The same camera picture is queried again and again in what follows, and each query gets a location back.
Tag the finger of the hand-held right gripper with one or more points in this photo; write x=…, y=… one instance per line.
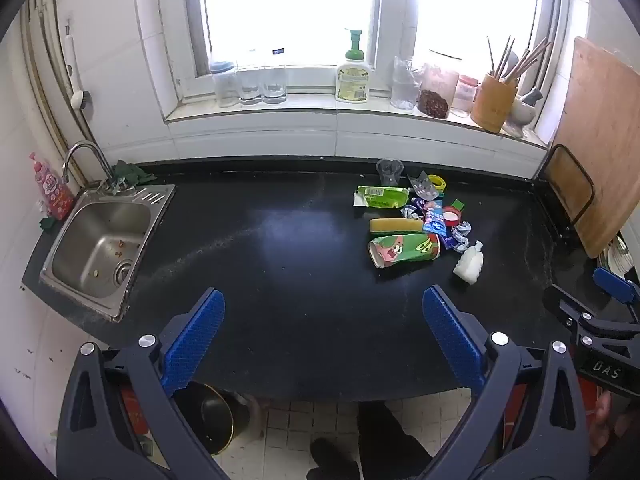
x=615, y=284
x=562, y=302

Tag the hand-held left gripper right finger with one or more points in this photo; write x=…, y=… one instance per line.
x=450, y=335

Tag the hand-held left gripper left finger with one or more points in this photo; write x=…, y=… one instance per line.
x=196, y=337

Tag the black trash can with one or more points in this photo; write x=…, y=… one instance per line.
x=200, y=410

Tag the blue white wrapper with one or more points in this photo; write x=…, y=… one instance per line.
x=460, y=237

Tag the green packet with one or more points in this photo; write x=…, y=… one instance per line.
x=382, y=196

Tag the person's right hand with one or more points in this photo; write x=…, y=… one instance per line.
x=605, y=425

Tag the stack of white plates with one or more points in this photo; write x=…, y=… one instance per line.
x=617, y=257

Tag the crumpled white tissue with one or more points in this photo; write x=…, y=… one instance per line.
x=469, y=262

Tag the blue pink printed packet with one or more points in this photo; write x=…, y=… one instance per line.
x=434, y=217

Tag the person's black trouser leg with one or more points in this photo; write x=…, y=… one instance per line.
x=385, y=435

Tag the yellow sponge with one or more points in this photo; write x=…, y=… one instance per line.
x=395, y=225

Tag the purple candy wrapper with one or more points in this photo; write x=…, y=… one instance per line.
x=419, y=206

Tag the stainless steel sink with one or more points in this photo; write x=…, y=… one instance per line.
x=100, y=245

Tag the wooden cutting board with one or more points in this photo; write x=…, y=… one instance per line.
x=600, y=145

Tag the silver blister pack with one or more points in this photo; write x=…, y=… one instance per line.
x=421, y=187

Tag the yellow plastic spool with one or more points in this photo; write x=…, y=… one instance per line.
x=437, y=181

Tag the person's black shoe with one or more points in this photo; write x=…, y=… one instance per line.
x=330, y=460

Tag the clear plastic cup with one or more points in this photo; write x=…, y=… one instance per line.
x=389, y=172

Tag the dark green cloth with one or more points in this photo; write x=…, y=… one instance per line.
x=132, y=172

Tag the small green scouring pad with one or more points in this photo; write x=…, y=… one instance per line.
x=49, y=224

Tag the stone mortar with pestle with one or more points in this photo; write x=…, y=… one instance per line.
x=522, y=115

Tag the pink dish soap bottle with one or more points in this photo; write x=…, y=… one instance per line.
x=52, y=187

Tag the bamboo utensil holder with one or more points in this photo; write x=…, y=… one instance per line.
x=492, y=105

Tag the chrome faucet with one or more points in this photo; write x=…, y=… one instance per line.
x=80, y=147

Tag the jar with pink lid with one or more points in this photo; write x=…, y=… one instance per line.
x=465, y=97

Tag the jar of red spice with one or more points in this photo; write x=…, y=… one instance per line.
x=434, y=100

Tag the bundle of chopsticks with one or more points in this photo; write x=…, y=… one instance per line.
x=525, y=62

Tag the clear plastic bottle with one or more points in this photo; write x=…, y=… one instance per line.
x=404, y=87

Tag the clear bottle with blue lid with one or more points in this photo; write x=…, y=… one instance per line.
x=224, y=85

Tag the clear drinking glass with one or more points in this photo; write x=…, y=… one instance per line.
x=274, y=87
x=249, y=87

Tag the green pump soap bottle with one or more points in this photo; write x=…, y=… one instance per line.
x=352, y=80

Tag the white dish brush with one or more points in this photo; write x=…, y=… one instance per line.
x=70, y=60

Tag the white window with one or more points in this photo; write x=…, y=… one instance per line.
x=300, y=10

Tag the beige wall pipe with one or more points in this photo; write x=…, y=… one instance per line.
x=42, y=85

